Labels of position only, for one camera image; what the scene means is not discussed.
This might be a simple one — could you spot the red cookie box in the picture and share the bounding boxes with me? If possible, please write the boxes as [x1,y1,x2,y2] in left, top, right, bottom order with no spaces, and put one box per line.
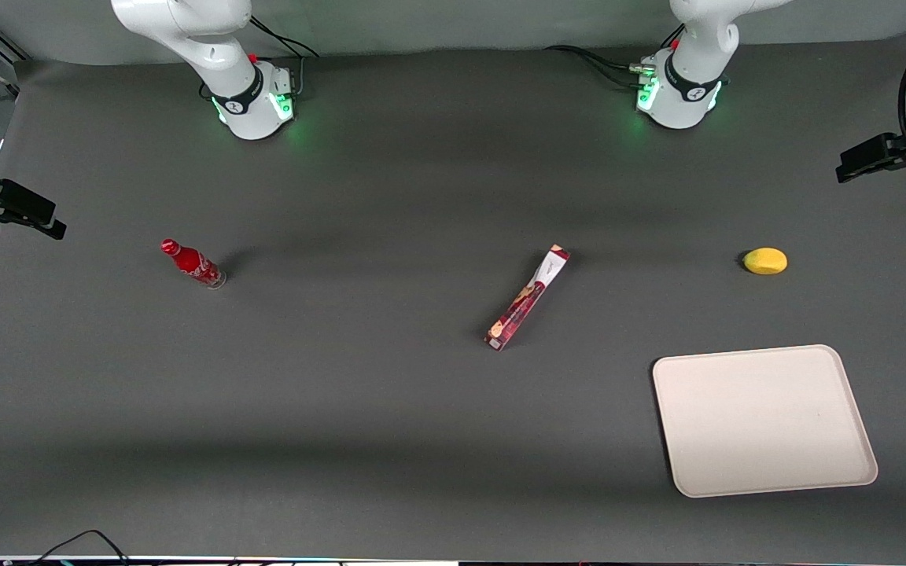
[483,244,571,352]

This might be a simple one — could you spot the beige plastic tray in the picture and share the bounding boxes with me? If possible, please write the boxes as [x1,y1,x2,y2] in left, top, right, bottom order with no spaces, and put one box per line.
[651,344,879,499]

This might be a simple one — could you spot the yellow lemon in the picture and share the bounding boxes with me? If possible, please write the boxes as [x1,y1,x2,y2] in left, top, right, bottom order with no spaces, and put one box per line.
[742,248,789,276]

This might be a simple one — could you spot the red cola bottle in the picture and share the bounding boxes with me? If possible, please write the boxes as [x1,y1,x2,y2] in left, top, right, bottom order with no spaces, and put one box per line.
[160,238,227,290]

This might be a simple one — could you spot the black left arm base cable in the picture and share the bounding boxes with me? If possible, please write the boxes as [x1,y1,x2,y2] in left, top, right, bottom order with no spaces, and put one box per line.
[543,22,688,89]

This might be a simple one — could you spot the black arm base cable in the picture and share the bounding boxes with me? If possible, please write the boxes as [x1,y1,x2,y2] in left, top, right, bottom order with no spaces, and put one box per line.
[249,14,320,97]
[543,22,688,89]

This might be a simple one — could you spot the black right arm base cable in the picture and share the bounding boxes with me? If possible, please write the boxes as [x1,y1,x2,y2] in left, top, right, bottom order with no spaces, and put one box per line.
[249,14,320,97]

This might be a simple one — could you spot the black cable at table edge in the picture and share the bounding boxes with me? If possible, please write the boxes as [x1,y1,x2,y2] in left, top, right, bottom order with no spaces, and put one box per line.
[27,529,133,566]

